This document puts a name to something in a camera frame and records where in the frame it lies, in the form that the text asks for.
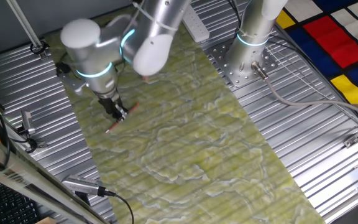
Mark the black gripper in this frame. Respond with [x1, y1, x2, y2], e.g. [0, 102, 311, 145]
[97, 95, 129, 122]

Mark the green marble pattern mat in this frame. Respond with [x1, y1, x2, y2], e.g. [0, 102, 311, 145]
[44, 6, 328, 224]

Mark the red black pencil with eraser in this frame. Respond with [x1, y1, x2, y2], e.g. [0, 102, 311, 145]
[104, 102, 140, 135]

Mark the black pole foot clamp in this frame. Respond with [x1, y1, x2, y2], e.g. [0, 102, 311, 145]
[29, 40, 50, 60]

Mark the brown cardboard piece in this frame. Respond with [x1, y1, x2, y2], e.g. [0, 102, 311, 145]
[34, 216, 57, 224]

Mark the red blue yellow checked cloth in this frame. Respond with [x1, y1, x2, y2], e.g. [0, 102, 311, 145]
[275, 0, 358, 119]

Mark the large aluminium frame beam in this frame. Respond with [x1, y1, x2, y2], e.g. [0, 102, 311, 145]
[0, 126, 112, 224]

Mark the white power strip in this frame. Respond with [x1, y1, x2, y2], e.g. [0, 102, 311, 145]
[181, 4, 211, 44]

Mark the grey wrist mounting bracket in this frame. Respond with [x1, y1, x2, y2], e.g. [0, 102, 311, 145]
[55, 61, 88, 96]

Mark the small grey camera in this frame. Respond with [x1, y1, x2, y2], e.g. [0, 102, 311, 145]
[20, 110, 37, 136]

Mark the black camera cable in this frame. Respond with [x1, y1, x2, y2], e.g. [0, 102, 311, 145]
[104, 189, 135, 224]

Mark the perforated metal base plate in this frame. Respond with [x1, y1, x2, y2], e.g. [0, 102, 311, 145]
[208, 38, 280, 89]

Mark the slanted aluminium pole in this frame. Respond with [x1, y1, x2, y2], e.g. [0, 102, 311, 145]
[6, 0, 45, 52]

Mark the black keyboard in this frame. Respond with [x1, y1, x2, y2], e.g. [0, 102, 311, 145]
[0, 181, 40, 224]

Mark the silver depth camera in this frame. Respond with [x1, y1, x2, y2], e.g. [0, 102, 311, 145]
[61, 174, 107, 198]

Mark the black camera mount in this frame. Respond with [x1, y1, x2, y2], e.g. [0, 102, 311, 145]
[24, 136, 48, 154]

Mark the grey cable with metal connector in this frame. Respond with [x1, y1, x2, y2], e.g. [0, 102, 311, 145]
[250, 60, 358, 123]

